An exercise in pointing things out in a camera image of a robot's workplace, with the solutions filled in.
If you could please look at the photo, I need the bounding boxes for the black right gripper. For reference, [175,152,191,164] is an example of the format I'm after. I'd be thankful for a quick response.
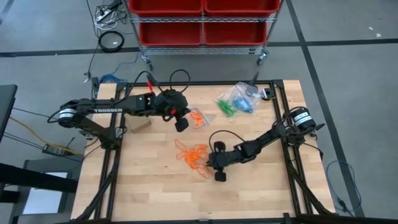
[207,140,248,183]

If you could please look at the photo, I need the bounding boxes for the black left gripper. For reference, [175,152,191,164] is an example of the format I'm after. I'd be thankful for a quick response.
[154,90,191,133]

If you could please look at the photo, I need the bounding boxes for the orange rubber bands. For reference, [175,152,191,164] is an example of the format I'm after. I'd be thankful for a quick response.
[174,139,215,180]
[190,111,208,128]

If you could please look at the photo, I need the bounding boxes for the green rubber band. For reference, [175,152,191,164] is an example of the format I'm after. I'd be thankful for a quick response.
[217,99,237,118]

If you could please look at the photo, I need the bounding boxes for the small cardboard box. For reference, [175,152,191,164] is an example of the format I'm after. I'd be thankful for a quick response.
[126,115,152,134]

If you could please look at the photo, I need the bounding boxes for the cart caster wheel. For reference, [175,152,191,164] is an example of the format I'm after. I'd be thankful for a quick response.
[256,51,269,66]
[141,54,155,72]

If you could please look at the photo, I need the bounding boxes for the red plastic bin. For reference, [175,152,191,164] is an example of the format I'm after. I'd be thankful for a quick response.
[204,0,282,17]
[128,0,205,17]
[203,21,268,47]
[138,21,203,47]

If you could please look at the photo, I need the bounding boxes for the black device green light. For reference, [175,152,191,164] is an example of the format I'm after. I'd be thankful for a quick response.
[91,76,101,100]

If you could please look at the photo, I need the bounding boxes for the grey metal clamp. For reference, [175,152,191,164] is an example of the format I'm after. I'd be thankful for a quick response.
[78,129,99,140]

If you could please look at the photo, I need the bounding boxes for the black power adapter box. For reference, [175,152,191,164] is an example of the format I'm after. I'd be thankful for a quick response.
[42,142,75,157]

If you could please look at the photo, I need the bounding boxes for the white power strip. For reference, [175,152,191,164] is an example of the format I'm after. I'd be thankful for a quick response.
[95,9,112,22]

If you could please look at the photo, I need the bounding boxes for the grey metal stand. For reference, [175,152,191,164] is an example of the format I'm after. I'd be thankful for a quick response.
[9,157,82,224]

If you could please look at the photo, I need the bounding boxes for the black beam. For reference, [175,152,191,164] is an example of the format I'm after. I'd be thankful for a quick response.
[0,162,79,194]

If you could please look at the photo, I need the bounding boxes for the black desk top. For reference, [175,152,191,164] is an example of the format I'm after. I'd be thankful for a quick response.
[0,83,19,144]

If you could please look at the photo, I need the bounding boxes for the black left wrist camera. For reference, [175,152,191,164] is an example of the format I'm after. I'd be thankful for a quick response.
[163,90,188,107]

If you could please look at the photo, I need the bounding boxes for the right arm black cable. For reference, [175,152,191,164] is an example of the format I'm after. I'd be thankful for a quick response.
[208,129,247,153]

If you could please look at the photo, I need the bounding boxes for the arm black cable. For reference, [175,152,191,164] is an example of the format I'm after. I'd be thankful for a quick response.
[208,129,247,153]
[126,68,192,98]

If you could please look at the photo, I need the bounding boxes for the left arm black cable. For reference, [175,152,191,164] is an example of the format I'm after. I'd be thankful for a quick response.
[126,68,192,98]

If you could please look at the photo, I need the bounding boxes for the black aluminium table frame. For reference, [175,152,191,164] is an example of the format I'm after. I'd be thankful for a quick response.
[73,79,336,224]

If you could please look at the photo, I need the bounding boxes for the chrome wire shelf cart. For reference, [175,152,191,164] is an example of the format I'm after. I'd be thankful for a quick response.
[123,0,283,67]

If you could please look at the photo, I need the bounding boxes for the coiled blue cable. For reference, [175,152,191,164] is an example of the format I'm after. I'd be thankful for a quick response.
[99,73,128,85]

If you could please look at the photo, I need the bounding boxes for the black round floor ring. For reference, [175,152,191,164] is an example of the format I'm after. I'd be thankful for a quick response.
[98,30,125,53]

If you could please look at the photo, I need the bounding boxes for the looped blue floor cable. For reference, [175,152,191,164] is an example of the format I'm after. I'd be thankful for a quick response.
[325,159,363,216]

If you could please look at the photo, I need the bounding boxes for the white cable bundle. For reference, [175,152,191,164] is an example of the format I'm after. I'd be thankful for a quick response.
[93,2,129,31]

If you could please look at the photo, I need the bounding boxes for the thin black floor cable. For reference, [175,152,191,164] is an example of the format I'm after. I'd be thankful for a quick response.
[12,107,60,121]

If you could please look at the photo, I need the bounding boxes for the yellow floor cable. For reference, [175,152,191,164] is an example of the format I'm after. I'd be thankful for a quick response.
[9,116,85,156]

